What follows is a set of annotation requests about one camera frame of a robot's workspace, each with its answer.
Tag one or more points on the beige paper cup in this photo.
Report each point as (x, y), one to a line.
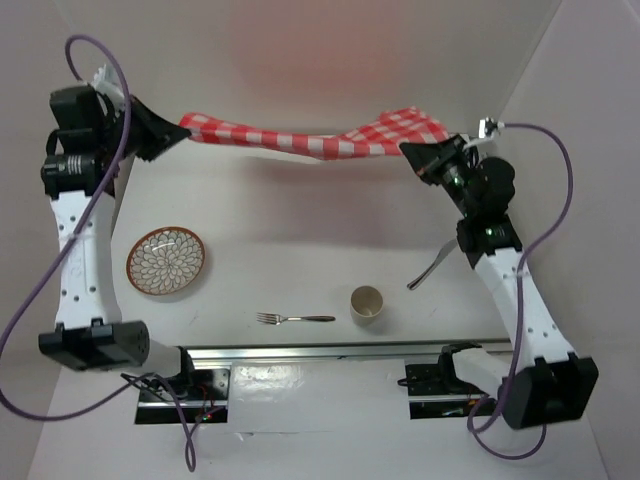
(366, 305)

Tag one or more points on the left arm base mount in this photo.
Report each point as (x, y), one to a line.
(203, 398)

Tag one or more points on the aluminium rail front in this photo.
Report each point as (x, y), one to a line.
(336, 351)

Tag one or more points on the silver fork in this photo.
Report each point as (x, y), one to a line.
(277, 319)

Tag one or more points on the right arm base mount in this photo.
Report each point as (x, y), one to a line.
(435, 392)

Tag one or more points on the red white checkered cloth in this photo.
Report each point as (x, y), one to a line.
(380, 137)

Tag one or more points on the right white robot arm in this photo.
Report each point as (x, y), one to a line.
(546, 382)

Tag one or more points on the floral patterned plate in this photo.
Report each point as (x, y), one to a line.
(165, 261)

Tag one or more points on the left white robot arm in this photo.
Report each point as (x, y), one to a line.
(80, 178)

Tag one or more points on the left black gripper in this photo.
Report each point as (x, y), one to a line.
(159, 132)

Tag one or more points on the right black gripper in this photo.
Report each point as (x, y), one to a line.
(429, 158)

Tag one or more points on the silver knife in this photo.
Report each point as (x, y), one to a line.
(442, 254)

